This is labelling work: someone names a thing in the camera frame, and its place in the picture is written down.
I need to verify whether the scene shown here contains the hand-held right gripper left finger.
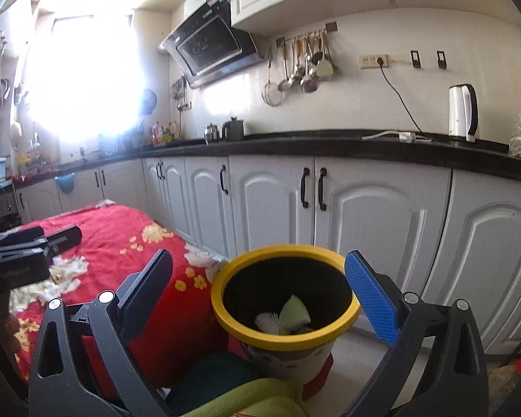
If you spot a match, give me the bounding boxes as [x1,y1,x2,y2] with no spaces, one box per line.
[28,248,174,417]

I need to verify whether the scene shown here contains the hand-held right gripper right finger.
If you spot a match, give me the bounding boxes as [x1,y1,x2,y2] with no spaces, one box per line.
[343,250,489,417]

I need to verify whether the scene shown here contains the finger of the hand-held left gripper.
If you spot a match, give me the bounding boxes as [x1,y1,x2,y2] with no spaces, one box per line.
[0,224,82,258]
[0,226,45,248]

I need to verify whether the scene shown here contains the light green paper bowl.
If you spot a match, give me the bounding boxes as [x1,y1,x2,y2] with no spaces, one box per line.
[279,294,312,336]

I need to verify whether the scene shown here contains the yellow rimmed trash bin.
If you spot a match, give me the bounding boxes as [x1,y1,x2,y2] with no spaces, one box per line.
[210,244,362,383]

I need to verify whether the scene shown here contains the white pleated paper liner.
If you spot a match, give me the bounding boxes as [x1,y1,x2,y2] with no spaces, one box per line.
[255,310,283,334]

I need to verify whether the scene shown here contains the person's left hand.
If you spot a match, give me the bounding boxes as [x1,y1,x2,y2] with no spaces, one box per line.
[2,310,22,354]

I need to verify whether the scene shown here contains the red floral tablecloth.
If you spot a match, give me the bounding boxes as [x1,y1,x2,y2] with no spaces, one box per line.
[9,200,226,389]

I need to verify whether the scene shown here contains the white lower cabinets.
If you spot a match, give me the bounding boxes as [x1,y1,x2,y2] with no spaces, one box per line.
[13,152,521,357]

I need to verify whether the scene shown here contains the dark green cushion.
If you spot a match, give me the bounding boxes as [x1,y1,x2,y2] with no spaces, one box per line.
[169,352,261,404]

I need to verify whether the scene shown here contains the group of condiment bottles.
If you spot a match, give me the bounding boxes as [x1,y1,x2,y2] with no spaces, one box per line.
[150,121,179,146]

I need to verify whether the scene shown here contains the yellow green cloth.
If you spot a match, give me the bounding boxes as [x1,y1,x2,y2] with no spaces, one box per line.
[180,378,308,417]

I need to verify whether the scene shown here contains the black kitchen countertop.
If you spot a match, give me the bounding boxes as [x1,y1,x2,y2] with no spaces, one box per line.
[13,129,521,185]

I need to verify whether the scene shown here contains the window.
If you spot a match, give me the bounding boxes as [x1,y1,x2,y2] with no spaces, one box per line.
[26,13,148,148]

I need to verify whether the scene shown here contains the dark green pot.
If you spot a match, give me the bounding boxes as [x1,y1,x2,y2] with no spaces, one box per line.
[222,115,245,141]

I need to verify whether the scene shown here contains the white electric kettle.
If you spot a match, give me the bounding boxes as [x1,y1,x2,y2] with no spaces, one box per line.
[448,83,479,143]

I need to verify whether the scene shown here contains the dark ladle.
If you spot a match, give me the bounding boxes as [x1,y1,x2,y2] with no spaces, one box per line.
[300,43,319,95]

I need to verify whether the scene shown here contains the steel ladle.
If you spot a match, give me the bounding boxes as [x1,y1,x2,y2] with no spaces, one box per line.
[278,40,297,92]

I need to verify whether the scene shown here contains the green spatula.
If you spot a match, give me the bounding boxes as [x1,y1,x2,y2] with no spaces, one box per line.
[316,35,335,78]

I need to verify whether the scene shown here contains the steel skimmer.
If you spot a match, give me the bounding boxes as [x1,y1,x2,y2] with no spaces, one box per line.
[292,39,307,82]

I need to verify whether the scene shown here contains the black range hood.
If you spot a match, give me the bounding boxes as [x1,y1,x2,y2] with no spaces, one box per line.
[158,0,265,90]

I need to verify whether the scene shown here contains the blue round wall hanging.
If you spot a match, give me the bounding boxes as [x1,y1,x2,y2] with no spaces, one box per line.
[139,89,158,117]

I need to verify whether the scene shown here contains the white charger with cable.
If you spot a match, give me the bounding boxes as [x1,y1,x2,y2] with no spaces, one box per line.
[362,129,435,144]

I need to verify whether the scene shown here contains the black power cable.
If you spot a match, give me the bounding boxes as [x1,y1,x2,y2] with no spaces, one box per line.
[380,65,422,133]

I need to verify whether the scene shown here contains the wire strainer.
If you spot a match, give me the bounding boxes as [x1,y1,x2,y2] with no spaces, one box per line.
[261,50,285,107]

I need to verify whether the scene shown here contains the wall power outlet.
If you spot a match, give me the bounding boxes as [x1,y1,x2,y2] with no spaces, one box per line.
[359,54,389,69]

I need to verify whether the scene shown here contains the utensil wall rail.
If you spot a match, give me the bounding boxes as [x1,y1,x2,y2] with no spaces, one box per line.
[275,21,338,48]

